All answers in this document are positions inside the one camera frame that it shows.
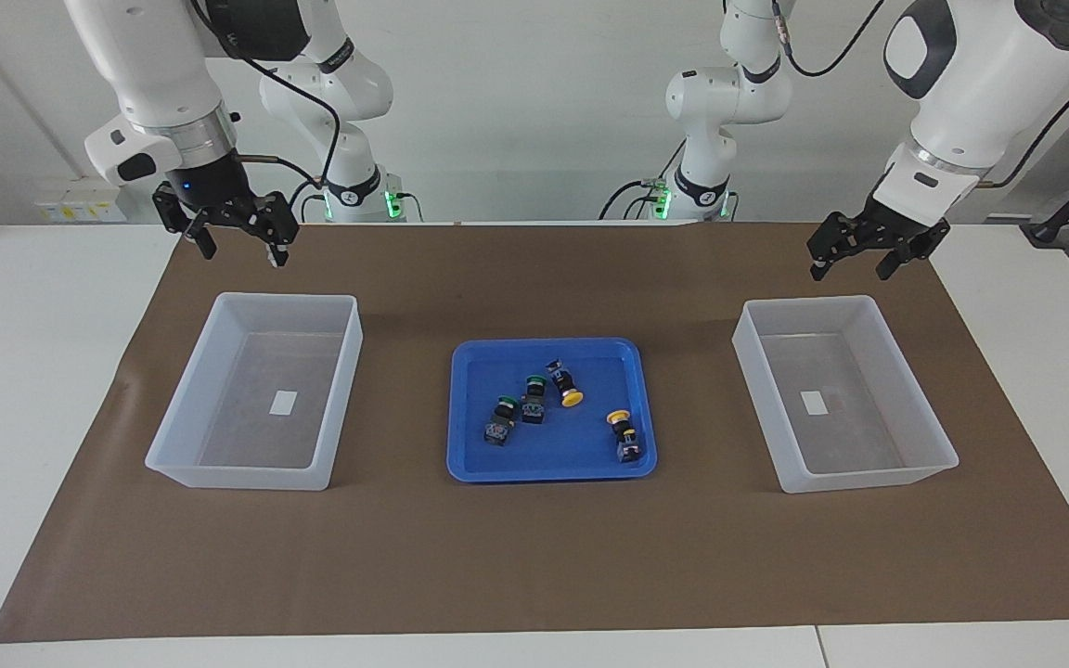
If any brown table mat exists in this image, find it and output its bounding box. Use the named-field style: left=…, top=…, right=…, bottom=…
left=0, top=221, right=1069, bottom=643

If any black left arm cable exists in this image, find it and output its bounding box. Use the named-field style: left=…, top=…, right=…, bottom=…
left=769, top=0, right=1069, bottom=189

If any blue plastic tray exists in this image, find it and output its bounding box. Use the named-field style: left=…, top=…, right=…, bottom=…
left=446, top=338, right=658, bottom=483

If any translucent white plastic box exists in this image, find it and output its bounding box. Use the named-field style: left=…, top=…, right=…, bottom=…
left=732, top=295, right=960, bottom=495
left=145, top=292, right=364, bottom=491

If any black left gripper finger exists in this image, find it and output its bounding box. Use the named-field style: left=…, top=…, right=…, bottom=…
left=876, top=243, right=916, bottom=281
left=807, top=223, right=856, bottom=282

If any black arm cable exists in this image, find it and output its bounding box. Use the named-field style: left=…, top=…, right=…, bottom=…
left=191, top=0, right=342, bottom=200
left=769, top=0, right=1069, bottom=189

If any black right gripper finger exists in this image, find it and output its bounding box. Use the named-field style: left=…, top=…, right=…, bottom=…
left=261, top=223, right=299, bottom=270
left=180, top=212, right=218, bottom=262

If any yellow push button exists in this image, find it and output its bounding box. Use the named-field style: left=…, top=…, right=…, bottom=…
left=607, top=408, right=647, bottom=463
left=546, top=360, right=586, bottom=409

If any white wall socket box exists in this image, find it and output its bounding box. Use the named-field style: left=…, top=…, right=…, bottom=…
left=33, top=176, right=127, bottom=224

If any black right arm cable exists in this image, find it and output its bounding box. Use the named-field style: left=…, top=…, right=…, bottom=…
left=191, top=0, right=342, bottom=200

